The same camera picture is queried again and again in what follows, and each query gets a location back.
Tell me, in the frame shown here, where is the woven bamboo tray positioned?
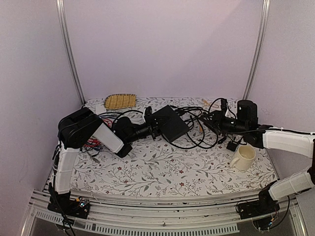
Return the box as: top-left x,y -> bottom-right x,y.
104,94 -> 136,110

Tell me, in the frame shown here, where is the cream ceramic mug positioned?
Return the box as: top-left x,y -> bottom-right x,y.
229,145 -> 256,171

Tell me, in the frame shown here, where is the red and blue wire bundle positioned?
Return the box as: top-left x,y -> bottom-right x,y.
83,113 -> 124,154

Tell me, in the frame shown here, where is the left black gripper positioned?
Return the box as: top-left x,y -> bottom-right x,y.
126,115 -> 172,144

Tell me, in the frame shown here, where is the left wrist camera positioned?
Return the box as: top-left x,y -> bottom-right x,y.
113,117 -> 139,143

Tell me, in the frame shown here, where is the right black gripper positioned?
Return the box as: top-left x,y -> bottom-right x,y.
200,110 -> 249,137

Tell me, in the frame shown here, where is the white floral table mat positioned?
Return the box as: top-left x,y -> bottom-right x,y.
51,97 -> 281,197

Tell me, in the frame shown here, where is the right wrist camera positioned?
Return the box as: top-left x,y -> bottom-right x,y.
237,100 -> 258,124

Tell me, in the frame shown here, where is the black cable tangle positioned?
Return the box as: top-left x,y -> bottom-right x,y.
98,98 -> 247,149

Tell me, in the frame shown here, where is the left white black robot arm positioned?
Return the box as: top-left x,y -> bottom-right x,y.
48,107 -> 170,219

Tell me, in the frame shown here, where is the white card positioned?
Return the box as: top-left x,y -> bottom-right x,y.
95,104 -> 107,115

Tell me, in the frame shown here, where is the black network switch box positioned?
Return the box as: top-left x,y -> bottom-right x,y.
154,105 -> 189,143

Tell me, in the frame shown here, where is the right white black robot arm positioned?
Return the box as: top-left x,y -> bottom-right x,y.
201,109 -> 315,219

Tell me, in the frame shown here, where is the left aluminium frame post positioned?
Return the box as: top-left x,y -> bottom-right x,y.
56,0 -> 86,105

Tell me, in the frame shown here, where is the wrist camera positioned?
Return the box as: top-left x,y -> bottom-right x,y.
237,100 -> 258,124
113,117 -> 139,143

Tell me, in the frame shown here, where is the aluminium front rail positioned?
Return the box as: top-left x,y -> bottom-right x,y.
20,187 -> 311,236

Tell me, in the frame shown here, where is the right aluminium frame post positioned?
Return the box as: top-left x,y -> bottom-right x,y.
242,0 -> 270,99

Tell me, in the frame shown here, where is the aluminium frame post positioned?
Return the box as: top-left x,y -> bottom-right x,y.
242,0 -> 270,99
56,0 -> 86,105

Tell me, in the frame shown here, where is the black plug adapter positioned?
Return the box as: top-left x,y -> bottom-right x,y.
226,141 -> 239,152

